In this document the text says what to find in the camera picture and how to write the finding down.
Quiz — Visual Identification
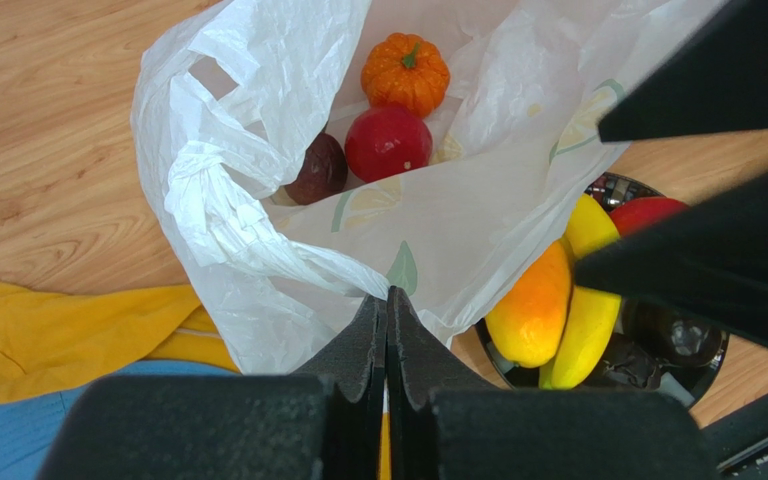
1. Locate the blue cloth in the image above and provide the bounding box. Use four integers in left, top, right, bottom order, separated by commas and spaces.
0, 359, 238, 479

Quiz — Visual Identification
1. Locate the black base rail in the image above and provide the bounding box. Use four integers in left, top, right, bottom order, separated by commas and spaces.
702, 371, 768, 480

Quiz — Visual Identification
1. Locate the yellow cloth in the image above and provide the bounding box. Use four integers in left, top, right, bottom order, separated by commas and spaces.
0, 282, 237, 369

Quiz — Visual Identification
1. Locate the white plastic bag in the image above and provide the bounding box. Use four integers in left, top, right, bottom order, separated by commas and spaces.
131, 0, 719, 374

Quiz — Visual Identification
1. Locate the yellow orange mango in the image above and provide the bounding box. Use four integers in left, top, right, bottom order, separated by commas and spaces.
485, 240, 572, 368

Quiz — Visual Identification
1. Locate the red apple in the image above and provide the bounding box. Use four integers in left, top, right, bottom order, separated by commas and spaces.
609, 197, 689, 237
344, 106, 433, 183

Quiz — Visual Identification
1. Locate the dark purple fruit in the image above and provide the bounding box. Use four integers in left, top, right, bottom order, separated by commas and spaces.
284, 132, 349, 205

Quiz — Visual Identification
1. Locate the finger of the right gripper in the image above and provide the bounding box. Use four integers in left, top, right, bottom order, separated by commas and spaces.
598, 1, 768, 143
574, 172, 768, 348

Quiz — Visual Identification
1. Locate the black round plate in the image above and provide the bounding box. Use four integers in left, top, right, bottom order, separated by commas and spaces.
476, 172, 730, 408

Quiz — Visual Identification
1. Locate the yellow banana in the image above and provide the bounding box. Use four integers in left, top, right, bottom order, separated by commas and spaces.
538, 194, 622, 390

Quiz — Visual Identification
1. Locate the orange toy pumpkin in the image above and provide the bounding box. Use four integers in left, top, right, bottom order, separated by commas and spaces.
360, 33, 451, 119

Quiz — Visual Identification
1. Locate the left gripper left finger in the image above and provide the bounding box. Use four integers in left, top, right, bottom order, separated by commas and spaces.
39, 296, 387, 479

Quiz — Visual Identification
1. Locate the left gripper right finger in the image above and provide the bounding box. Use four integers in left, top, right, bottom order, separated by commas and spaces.
386, 287, 718, 479

